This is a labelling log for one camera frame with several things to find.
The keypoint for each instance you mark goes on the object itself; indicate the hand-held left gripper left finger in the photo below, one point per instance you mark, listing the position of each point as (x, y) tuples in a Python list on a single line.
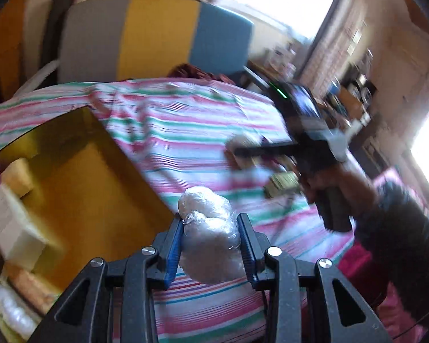
[(173, 253)]

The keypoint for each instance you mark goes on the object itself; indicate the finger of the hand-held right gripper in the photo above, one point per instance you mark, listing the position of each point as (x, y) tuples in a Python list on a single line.
[(257, 150)]

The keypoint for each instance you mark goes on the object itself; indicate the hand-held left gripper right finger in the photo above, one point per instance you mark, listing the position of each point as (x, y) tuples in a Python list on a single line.
[(246, 243)]

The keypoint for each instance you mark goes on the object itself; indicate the white plastic-wrapped bundle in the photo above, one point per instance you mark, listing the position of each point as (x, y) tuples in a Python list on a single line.
[(207, 235)]

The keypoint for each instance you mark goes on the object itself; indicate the gold tin box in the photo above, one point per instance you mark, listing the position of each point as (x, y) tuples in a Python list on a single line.
[(93, 193)]

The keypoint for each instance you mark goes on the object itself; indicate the white cardboard box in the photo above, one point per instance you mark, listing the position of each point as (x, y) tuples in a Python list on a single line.
[(10, 221)]

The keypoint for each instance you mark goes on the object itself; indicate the small yellow sponge cake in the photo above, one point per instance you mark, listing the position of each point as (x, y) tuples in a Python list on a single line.
[(18, 178)]

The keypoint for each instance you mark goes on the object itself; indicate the white roll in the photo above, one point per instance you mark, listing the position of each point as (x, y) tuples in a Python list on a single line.
[(10, 314)]

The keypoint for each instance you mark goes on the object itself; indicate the person's right hand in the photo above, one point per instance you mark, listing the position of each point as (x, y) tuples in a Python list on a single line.
[(346, 182)]

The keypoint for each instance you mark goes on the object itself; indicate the cluttered shelf unit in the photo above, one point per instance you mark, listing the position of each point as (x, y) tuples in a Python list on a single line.
[(350, 100)]

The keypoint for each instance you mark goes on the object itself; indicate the striped tablecloth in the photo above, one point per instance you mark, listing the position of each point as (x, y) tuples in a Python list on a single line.
[(186, 132)]

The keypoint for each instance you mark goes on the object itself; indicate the brown patterned curtain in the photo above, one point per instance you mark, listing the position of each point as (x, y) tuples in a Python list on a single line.
[(329, 43)]

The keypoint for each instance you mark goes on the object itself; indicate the dark red cloth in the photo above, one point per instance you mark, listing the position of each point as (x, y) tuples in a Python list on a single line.
[(193, 71)]

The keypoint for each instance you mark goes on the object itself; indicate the person's red garment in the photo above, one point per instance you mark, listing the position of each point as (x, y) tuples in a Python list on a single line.
[(364, 271)]

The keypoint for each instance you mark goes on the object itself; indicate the bright window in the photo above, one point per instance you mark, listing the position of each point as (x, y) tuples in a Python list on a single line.
[(279, 3)]

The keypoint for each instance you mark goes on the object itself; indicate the grey yellow blue chair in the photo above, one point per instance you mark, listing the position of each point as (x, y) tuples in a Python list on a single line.
[(157, 35)]

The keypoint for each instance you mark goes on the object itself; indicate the black rolled mat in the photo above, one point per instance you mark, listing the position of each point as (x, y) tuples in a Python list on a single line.
[(55, 28)]

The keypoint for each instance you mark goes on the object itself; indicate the wooden wardrobe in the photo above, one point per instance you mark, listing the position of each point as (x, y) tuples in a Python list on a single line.
[(3, 50)]

